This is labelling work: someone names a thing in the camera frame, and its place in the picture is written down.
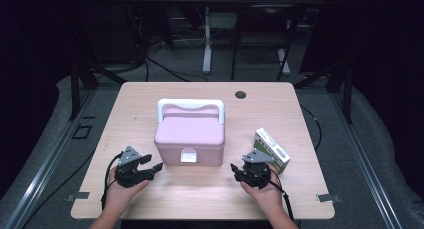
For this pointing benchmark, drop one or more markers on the dark round table grommet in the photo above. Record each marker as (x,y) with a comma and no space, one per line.
(240,95)

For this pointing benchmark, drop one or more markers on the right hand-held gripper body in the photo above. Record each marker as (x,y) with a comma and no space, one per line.
(256,172)

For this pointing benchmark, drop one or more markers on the grey metal table bracket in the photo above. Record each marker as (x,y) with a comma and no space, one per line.
(328,198)

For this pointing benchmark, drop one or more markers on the black metal stand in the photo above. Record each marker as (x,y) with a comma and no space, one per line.
(75,89)
(347,95)

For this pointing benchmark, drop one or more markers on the white desk with white legs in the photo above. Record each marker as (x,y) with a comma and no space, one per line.
(207,55)

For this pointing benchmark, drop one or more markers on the person's right hand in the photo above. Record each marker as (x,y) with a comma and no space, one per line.
(268,199)

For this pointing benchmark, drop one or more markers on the aluminium floor rail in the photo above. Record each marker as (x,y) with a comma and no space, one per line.
(43,165)
(363,162)

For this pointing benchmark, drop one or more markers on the person's left hand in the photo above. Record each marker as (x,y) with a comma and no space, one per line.
(118,197)

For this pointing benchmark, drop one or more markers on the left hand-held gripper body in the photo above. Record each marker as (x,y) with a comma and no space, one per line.
(128,170)

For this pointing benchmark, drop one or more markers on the black chair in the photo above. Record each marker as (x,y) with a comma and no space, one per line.
(266,10)

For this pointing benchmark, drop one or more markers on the white green carton box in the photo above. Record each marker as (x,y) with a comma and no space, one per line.
(271,147)

